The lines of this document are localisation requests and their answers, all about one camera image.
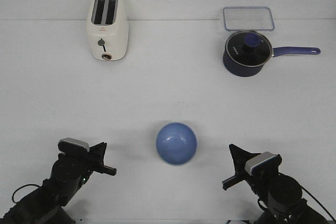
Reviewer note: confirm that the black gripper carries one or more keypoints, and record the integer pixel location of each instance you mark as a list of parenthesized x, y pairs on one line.
[(258, 183), (80, 169)]

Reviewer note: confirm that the glass pot lid blue knob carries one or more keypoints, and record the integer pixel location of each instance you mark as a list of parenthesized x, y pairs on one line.
[(248, 48)]

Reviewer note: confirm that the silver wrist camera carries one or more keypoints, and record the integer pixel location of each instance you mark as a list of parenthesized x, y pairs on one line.
[(73, 147), (265, 159)]

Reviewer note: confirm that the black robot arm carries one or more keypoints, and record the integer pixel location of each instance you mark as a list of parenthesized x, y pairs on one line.
[(279, 195), (45, 204)]

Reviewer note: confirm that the clear rectangular container lid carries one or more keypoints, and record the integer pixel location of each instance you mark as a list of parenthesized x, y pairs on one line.
[(257, 18)]

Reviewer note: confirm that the white two-slot toaster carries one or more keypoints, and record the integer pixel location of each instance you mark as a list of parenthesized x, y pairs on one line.
[(107, 29)]

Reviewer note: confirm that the blue saucepan with handle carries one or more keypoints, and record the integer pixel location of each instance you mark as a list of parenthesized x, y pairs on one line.
[(246, 71)]

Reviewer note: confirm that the blue bowl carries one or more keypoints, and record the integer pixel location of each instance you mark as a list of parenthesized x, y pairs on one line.
[(176, 143)]

